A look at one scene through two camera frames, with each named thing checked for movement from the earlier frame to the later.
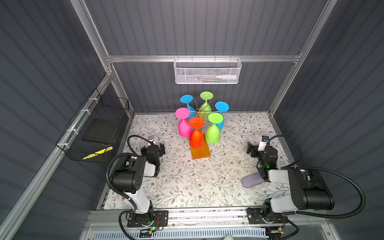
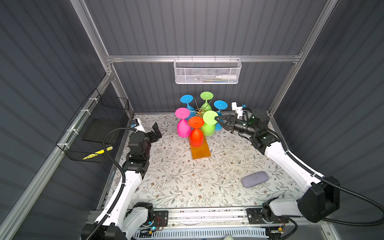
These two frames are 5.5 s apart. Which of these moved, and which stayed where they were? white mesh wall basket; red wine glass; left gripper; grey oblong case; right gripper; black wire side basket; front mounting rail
Moved: left gripper; right gripper
Stayed: red wine glass; front mounting rail; white mesh wall basket; black wire side basket; grey oblong case
